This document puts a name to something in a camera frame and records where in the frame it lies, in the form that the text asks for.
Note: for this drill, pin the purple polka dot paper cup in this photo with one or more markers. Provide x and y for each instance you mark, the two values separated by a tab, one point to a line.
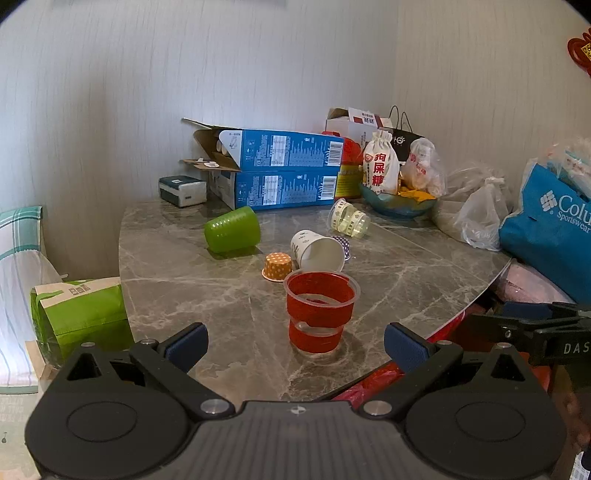
344	247

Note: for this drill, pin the orange polka dot paper cup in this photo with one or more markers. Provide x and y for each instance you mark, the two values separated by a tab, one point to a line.
278	266

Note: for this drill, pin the clear plastic bag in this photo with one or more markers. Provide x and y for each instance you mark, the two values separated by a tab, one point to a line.
478	207

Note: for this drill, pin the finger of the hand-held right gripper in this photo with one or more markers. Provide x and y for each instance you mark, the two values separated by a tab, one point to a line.
526	310
501	326

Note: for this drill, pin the white red carton box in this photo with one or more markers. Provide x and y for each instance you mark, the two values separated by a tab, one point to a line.
353	123

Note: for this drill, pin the blue bowl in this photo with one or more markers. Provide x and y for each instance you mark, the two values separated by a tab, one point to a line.
397	205

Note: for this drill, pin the blue shopping bag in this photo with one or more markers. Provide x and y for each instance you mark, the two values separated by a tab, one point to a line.
547	230

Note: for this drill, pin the red plastic bag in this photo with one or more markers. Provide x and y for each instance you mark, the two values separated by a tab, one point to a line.
374	385

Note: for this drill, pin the clear snack bag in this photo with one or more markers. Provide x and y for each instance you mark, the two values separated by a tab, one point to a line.
422	168

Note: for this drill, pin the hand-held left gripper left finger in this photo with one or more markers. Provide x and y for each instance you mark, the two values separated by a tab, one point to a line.
187	347

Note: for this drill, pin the red yellow box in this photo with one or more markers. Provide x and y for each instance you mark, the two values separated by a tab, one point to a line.
348	181

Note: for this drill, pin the black paper bag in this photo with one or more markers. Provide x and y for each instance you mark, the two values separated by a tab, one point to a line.
406	141

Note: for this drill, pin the green plastic cup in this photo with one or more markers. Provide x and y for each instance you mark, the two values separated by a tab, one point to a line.
233	229

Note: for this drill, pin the green paper bag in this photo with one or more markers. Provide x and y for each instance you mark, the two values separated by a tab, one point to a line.
81	314

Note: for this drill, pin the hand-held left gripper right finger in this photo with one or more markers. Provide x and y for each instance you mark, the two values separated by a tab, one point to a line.
406	347

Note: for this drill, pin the white paper cup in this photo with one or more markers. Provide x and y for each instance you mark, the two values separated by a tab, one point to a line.
318	254

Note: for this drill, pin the clear yellow striped cup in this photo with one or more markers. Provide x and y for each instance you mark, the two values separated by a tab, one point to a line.
348	218

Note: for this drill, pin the pink cloth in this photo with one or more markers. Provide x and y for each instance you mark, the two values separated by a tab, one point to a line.
531	284

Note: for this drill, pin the striped cloth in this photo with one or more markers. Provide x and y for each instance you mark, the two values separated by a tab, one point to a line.
21	295

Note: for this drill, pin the small white grey box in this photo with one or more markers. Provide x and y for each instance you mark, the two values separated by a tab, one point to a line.
182	190

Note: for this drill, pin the open blue cardboard box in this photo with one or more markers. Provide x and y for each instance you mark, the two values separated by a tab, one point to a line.
286	147

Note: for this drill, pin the red transparent plastic cup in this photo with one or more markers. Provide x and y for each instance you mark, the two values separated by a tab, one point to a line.
318	309

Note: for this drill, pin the red wall ornament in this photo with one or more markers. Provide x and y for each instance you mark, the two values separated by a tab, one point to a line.
581	48

